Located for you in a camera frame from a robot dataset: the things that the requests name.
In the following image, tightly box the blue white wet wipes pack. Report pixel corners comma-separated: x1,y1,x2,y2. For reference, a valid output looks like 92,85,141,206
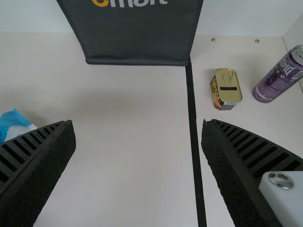
0,108,38,144

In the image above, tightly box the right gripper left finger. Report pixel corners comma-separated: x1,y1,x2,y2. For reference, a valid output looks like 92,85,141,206
0,120,77,227

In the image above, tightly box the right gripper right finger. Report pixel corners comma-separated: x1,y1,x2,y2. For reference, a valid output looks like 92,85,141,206
201,119,303,227

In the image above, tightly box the purple can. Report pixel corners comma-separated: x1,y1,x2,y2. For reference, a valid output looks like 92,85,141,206
252,44,303,104

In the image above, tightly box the rectangular tin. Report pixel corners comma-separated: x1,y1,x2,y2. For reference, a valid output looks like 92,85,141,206
210,68,243,111

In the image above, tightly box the dark grey bag with straps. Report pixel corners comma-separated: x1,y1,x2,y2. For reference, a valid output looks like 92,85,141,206
56,0,204,67

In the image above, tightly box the black strip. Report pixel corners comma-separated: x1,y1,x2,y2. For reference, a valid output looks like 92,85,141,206
185,60,207,227

